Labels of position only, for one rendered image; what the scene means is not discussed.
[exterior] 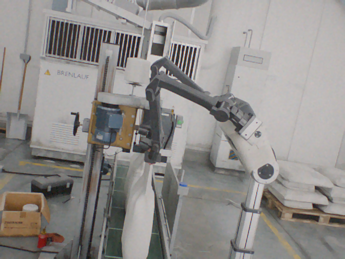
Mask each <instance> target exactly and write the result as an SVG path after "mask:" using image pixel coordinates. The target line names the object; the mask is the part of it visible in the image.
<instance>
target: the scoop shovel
mask: <svg viewBox="0 0 345 259"><path fill-rule="evenodd" d="M30 59H31V56H30ZM30 59H29V60H28V61H30ZM28 61H27V62H26V63H25V60H24V63H25V66H24V73H23V80H22V87H21V95H20V99H19V103H18V111H17V113H10V112H7V124H6V138H10V139H21V140H25V137H26V129H27V121H28V114H20V112H21V103H22V96H23V88H24V80H25V73H26V66H27V63H28Z"/></svg>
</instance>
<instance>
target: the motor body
mask: <svg viewBox="0 0 345 259"><path fill-rule="evenodd" d="M119 111H120V108H119V107H117V108H115V107H107V106H103V105H99V107H98V113H97V121H96V127H97V128H95V133H94V139H95V141H97V142H99V143H104V144H109V143H110V135H111V130H110V127H107V125H105V118H106V113H115V114H118V113H119ZM116 136H117V132H115V131H113V133H112V137H111V143H110V144H112V143H114V142H115V141H116Z"/></svg>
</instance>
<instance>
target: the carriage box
mask: <svg viewBox="0 0 345 259"><path fill-rule="evenodd" d="M91 104H92V108H91V115H90V122H89V130H88V137H87V143H93V144H100V145H107V146H109V144H104V143H99V142H95V141H91V139H92V135H94V133H95V128H97V127H96V121H97V116H96V110H97V105H98V104H99V105H101V102H99V101H92V102H91ZM119 108H120V111H119V113H122V112H123V110H124V112H126V117H125V122H124V130H123V132H121V134H120V136H119V133H118V132H117V136H116V141H115V142H114V143H112V144H110V146H115V147H119V148H123V149H131V148H132V142H133V136H134V132H135V131H134V130H135V125H136V118H137V112H138V106H135V105H119Z"/></svg>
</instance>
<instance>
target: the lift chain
mask: <svg viewBox="0 0 345 259"><path fill-rule="evenodd" d="M107 61H108V62H107ZM107 63H109V57H107V59H106V65H107V66H105V72H106V73H104V78H105V79H104V81H105V82H103V84H102V92H105V85H106V77H107V69H108V64H107ZM106 67H107V68H106ZM104 83H105V84H104ZM103 89H104V90H103ZM94 151H95V150H92V158H91V165H90V172H89V180H88V187H89V188H88V187H87V194H86V201H85V206H84V213H83V219H82V227H81V234H80V242H79V247H80V245H81V243H82V236H83V229H84V223H85V218H86V211H87V204H88V197H89V189H90V182H91V175H92V170H91V169H92V168H93V164H94V158H95V152H94ZM92 159H93V160H92ZM92 161H93V162H92ZM91 167H92V168H91ZM90 173H91V174H90ZM87 195H88V196H87ZM78 252H79V249H78Z"/></svg>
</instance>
